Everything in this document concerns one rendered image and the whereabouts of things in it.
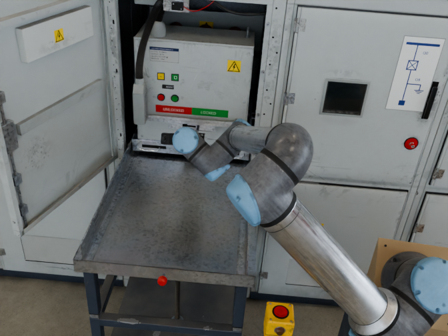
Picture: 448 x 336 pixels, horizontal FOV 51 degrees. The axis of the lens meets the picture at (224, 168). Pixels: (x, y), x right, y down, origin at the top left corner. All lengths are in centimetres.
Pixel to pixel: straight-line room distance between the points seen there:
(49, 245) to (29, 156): 96
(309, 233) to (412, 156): 113
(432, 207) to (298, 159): 138
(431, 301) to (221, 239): 74
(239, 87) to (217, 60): 15
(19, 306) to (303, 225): 194
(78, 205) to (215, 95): 89
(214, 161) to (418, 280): 73
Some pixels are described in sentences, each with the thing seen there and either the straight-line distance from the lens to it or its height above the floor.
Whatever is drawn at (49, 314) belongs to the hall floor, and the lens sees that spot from 270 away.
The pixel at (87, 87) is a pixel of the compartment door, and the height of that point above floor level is 124.
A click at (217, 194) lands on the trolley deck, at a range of 197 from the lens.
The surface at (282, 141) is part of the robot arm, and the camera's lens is 110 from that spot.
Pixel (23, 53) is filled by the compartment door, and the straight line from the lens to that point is 165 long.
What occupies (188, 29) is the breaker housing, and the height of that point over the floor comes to 139.
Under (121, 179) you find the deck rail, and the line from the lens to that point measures 205.
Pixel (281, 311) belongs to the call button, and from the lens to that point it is 145.
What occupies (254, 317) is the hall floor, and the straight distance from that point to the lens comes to 262.
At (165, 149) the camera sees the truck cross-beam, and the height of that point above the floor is 89.
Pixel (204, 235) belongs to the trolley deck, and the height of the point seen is 85.
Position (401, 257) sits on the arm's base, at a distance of 163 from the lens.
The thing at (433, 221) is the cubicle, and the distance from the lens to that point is 245.
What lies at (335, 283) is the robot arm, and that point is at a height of 113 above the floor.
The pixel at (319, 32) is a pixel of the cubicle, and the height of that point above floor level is 149.
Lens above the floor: 199
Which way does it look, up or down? 32 degrees down
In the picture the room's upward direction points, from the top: 4 degrees clockwise
